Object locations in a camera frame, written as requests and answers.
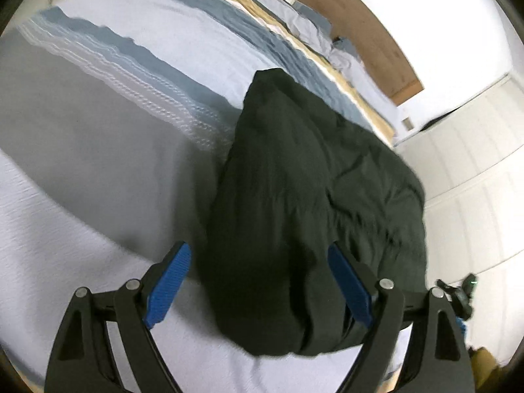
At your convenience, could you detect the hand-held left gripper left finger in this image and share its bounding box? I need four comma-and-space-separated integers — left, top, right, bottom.
43, 241, 193, 393

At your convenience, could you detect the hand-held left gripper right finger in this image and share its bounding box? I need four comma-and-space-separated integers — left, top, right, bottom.
327, 241, 476, 393

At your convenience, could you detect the dark green garment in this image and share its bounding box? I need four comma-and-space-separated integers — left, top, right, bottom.
192, 69, 430, 357

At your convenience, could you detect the brown box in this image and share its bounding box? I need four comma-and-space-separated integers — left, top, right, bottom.
469, 346, 506, 381

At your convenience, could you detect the striped bed blanket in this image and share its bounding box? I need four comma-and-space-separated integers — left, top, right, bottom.
0, 0, 410, 389

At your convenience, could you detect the light blue pillow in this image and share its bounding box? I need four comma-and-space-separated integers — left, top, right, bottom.
221, 0, 332, 56
329, 47, 400, 127

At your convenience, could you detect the wooden headboard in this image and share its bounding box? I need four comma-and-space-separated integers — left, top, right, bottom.
196, 0, 424, 106

